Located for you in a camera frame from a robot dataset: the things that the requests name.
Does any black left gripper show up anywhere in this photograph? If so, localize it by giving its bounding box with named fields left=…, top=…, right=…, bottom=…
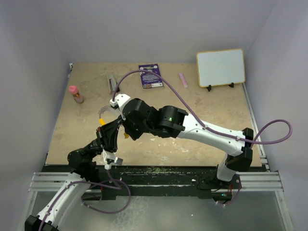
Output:
left=84, top=118, right=119, bottom=160

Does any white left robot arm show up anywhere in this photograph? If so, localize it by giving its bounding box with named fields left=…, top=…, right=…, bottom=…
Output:
left=24, top=117, right=123, bottom=231

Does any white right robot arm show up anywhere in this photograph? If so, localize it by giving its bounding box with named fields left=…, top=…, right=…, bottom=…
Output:
left=116, top=96, right=254, bottom=188

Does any purple printed card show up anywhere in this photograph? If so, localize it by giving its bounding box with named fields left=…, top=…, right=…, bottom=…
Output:
left=139, top=64, right=164, bottom=89

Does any grey black stapler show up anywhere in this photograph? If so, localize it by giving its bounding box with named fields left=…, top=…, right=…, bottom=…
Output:
left=107, top=74, right=120, bottom=94

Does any pink capped small bottle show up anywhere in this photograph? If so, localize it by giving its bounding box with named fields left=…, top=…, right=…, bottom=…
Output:
left=68, top=85, right=84, bottom=103

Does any pink eraser stick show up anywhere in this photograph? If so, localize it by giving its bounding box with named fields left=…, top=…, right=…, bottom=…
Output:
left=179, top=73, right=188, bottom=89

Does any small whiteboard on stand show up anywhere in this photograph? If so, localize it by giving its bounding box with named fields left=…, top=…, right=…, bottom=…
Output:
left=196, top=48, right=246, bottom=91

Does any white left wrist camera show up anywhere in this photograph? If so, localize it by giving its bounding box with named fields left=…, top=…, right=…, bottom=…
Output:
left=102, top=150, right=123, bottom=170

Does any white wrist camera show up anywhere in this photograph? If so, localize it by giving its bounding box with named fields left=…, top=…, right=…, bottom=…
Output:
left=102, top=150, right=123, bottom=170
left=110, top=94, right=131, bottom=120

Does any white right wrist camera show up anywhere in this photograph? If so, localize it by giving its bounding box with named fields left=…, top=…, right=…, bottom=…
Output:
left=110, top=94, right=131, bottom=120

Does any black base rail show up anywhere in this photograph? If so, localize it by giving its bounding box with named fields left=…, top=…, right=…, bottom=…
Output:
left=43, top=164, right=244, bottom=201

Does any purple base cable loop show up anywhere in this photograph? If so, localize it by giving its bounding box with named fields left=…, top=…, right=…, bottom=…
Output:
left=80, top=178, right=132, bottom=214

